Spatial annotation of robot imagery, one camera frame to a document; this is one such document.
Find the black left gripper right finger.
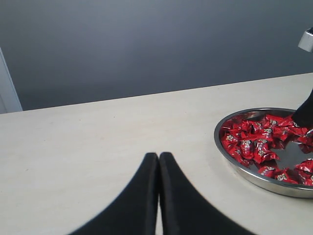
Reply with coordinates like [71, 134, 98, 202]
[159, 152, 247, 235]

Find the red candy front left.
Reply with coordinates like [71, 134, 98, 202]
[258, 166, 280, 178]

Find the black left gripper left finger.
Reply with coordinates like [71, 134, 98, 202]
[72, 153, 159, 235]

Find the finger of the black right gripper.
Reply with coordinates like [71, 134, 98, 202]
[291, 91, 313, 127]

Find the red candy left edge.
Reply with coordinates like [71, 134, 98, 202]
[221, 134, 241, 155]

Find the red candy front middle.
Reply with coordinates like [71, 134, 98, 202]
[274, 172, 299, 184]

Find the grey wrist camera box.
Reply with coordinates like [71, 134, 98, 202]
[298, 27, 313, 53]

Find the round stainless steel plate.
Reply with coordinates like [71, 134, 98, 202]
[214, 107, 313, 199]

